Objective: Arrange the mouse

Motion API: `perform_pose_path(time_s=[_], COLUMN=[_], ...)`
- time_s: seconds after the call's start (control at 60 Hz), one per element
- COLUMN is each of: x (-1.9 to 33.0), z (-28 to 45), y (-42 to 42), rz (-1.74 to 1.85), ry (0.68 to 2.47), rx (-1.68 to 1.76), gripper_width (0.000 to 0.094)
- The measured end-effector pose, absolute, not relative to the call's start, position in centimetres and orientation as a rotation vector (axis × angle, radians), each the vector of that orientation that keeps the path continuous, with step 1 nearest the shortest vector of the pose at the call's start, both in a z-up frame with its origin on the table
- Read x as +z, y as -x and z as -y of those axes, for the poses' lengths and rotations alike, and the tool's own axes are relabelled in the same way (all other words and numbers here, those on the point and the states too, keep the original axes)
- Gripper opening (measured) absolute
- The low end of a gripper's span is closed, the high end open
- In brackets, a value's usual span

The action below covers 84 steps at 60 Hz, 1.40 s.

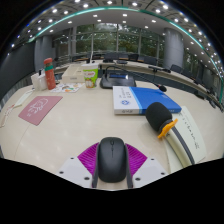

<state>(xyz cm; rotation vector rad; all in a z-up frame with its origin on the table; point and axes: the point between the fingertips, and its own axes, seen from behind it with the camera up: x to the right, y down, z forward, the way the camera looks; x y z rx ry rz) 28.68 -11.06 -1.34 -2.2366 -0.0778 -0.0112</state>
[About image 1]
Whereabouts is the red bottle with green band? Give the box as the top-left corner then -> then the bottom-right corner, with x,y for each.
43,57 -> 57,91

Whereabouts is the cream cardboard box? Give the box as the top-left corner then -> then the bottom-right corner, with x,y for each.
61,63 -> 86,84

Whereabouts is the colourful sticker sheet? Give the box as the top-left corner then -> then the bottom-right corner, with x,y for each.
49,82 -> 84,94

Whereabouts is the pink printed mouse pad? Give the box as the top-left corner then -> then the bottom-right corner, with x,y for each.
18,95 -> 64,127

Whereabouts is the white paper booklet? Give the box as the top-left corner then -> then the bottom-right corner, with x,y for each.
163,105 -> 208,174

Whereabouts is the group of dark office chairs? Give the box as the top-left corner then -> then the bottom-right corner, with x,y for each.
103,51 -> 218,98

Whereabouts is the group of ceiling lights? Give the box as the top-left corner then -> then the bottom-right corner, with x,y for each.
9,0 -> 224,78

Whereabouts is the black computer mouse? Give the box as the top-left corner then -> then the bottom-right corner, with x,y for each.
96,136 -> 129,184

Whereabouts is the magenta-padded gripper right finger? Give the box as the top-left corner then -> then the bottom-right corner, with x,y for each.
123,142 -> 168,189

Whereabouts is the handheld microphone with orange ring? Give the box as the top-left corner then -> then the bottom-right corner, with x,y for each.
145,101 -> 196,168

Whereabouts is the green printed paper cup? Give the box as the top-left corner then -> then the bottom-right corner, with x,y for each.
81,62 -> 100,89

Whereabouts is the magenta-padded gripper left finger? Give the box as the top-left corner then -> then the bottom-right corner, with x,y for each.
57,141 -> 101,189

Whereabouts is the long curved conference desk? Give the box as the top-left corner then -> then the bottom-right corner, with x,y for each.
54,59 -> 224,111

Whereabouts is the stack of white paper cups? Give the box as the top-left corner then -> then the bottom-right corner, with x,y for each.
30,72 -> 40,91

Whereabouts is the white lidded mug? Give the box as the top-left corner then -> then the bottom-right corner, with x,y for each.
37,69 -> 48,91

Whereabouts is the black gooseneck desk microphone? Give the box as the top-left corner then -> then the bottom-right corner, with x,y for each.
99,65 -> 168,93

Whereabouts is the blue and white book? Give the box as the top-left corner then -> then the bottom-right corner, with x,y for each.
112,85 -> 183,116

